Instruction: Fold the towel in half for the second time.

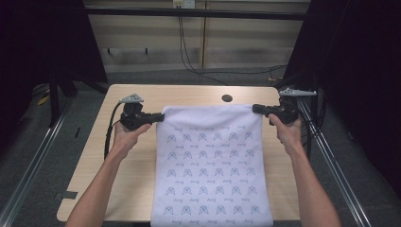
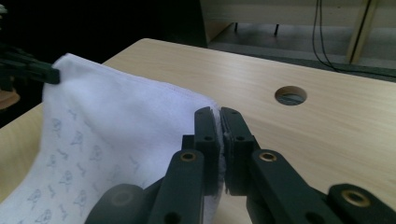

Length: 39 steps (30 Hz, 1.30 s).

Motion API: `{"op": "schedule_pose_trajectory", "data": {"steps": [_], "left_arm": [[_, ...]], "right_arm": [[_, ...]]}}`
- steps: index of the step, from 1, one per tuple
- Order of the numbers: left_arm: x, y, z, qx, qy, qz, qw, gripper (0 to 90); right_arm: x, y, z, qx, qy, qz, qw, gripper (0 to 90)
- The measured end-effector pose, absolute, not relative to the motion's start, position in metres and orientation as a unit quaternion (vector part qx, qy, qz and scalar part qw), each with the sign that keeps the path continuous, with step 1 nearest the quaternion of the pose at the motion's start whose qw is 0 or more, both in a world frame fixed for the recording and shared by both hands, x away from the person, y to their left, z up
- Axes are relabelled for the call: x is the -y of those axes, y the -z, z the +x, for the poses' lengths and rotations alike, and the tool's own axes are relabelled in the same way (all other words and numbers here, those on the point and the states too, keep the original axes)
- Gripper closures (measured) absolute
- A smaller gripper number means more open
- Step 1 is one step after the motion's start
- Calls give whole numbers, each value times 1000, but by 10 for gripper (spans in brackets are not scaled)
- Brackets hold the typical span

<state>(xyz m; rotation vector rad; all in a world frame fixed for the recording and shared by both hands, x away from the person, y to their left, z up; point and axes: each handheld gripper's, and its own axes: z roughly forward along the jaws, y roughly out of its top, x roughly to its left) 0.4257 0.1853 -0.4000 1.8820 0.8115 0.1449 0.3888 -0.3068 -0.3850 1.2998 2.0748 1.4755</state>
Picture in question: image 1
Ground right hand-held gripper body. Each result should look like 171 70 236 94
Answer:
267 87 318 125

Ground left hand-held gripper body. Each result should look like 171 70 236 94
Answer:
118 93 153 131

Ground white printed towel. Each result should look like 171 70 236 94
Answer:
149 104 275 227

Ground person's right hand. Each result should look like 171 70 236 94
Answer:
268 113 305 156

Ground person's left hand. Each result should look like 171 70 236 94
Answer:
109 120 152 160

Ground black metal stand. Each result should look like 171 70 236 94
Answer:
47 71 79 129

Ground black curtain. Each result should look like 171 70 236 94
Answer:
272 0 401 200
0 0 109 159

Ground yellow object on floor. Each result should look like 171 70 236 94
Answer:
36 94 51 107

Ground grey tape strip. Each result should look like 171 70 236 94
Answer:
53 190 79 201

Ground left hand-held gripper black cable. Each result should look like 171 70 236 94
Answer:
103 101 125 161

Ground black floor cables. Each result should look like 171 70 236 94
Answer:
302 88 328 149

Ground black wall cable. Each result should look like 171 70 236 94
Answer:
178 8 288 87

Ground aluminium floor rail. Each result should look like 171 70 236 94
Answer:
0 96 76 227
297 98 374 227

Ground black horizontal frame bar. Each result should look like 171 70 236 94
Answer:
84 7 310 22

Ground white wall socket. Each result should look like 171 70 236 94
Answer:
171 0 197 9

